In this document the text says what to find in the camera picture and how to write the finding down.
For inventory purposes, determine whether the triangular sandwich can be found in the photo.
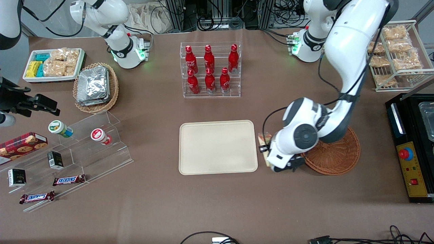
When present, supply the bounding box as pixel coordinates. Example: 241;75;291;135
258;132;274;167

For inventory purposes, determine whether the red tartan cookie box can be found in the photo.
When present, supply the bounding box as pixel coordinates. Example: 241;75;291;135
0;132;48;166

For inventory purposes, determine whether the red emergency stop button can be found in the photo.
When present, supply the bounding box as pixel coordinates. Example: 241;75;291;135
398;147;414;162

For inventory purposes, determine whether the black cable bundle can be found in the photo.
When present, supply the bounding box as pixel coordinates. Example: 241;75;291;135
331;225;434;244

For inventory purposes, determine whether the black looped cable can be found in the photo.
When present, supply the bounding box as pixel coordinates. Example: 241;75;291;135
179;231;240;244

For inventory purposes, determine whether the yellow control panel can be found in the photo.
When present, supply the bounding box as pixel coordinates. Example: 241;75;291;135
396;141;430;198

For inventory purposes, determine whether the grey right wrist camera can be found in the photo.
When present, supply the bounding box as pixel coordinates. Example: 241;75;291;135
0;113;16;127

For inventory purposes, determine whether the aluminium frame post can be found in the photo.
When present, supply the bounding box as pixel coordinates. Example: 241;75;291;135
165;0;185;33
257;0;276;29

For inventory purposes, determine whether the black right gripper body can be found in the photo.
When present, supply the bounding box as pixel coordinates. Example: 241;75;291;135
0;77;34;114

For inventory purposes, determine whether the black countertop appliance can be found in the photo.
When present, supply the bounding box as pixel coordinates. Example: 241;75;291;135
384;93;434;204

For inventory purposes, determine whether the white rectangular snack tray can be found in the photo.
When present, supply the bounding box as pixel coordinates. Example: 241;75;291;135
22;48;85;84

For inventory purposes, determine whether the yellow snack packet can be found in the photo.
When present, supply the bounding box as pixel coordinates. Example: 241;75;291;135
26;61;43;78

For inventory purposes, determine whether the bagged fried snack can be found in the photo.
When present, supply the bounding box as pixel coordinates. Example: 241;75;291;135
382;25;409;41
387;39;413;53
374;74;397;87
369;55;391;68
368;41;386;55
392;51;423;71

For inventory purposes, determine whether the red lid yogurt cup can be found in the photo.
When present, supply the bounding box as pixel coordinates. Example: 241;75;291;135
90;128;112;146

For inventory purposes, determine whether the clear metal pan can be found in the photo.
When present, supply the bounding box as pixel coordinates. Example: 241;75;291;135
418;101;434;142

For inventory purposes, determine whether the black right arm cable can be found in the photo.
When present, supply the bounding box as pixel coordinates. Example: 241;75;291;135
21;0;86;38

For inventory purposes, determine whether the clear acrylic bottle rack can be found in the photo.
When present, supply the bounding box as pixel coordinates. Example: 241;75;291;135
180;41;242;99

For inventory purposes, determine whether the Snickers chocolate bar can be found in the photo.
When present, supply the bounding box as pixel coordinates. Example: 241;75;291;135
19;190;56;205
52;174;86;187

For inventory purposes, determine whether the red cola bottle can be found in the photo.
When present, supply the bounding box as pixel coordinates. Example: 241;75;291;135
204;67;217;94
219;67;231;94
204;44;216;73
228;44;239;74
187;69;200;95
185;45;199;74

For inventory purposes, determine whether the tan oval wicker basket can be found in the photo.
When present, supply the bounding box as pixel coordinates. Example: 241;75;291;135
73;62;119;114

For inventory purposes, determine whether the small black carton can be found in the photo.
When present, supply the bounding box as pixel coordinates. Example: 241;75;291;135
7;168;27;188
47;151;64;170

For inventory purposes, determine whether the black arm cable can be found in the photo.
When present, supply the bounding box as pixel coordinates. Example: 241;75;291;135
262;7;391;151
21;0;86;38

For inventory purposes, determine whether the clear acrylic step display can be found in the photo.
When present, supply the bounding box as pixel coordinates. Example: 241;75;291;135
0;110;134;213

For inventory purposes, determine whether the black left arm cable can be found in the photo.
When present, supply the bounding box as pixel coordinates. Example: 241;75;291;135
262;7;391;151

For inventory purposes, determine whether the beige cloth bag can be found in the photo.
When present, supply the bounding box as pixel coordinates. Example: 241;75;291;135
128;2;174;35

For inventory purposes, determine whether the white wire shelf rack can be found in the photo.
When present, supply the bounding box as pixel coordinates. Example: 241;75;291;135
366;20;434;93

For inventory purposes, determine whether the silver foil packet stack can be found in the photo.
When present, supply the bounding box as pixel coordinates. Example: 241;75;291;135
76;66;111;106

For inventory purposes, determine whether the green lid yogurt cup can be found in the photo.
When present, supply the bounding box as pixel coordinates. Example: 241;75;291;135
48;120;74;138

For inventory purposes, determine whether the beige plastic tray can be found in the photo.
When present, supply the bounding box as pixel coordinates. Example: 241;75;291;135
179;120;258;176

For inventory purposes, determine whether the brown round wicker basket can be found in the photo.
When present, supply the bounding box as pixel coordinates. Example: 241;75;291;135
300;126;361;176

